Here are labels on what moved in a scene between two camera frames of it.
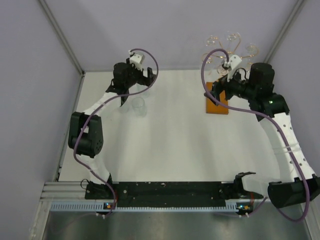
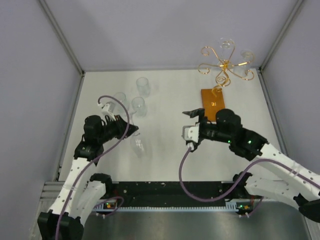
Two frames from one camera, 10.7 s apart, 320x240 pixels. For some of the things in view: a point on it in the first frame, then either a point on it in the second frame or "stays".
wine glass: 139,107 stays
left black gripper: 144,81 -> 119,123
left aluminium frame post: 59,30 stays
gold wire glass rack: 215,51 -> 226,64
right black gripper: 223,85 -> 200,112
